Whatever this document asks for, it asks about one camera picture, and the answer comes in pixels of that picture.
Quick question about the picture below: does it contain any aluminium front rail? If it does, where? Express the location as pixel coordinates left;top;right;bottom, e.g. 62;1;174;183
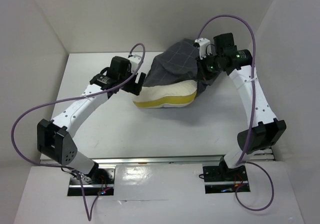
40;149;275;164

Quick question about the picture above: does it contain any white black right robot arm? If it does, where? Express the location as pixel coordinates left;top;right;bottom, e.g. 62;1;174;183
194;33;287;180

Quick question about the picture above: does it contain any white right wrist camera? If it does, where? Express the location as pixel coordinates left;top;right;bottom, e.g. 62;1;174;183
194;38;212;60

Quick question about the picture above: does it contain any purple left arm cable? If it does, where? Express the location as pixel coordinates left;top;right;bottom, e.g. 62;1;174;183
11;43;146;221

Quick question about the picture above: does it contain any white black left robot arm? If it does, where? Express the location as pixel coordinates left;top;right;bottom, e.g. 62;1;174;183
37;55;146;183

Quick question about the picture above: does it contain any cream memory foam pillow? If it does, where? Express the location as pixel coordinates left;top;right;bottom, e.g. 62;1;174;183
132;80;197;109

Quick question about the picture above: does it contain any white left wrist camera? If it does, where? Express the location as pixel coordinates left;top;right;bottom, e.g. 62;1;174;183
128;55;141;73

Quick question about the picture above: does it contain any dark grey checked pillowcase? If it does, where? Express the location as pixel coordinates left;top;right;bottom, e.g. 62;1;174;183
143;38;220;96

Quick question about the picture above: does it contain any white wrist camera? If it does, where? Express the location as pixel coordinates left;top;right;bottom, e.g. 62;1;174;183
128;55;141;73
194;38;212;60

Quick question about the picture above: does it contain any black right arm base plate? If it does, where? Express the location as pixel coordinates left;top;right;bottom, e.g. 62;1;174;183
203;165;248;182

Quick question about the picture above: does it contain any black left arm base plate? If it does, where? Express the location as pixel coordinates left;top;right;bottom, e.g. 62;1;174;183
66;167;115;186

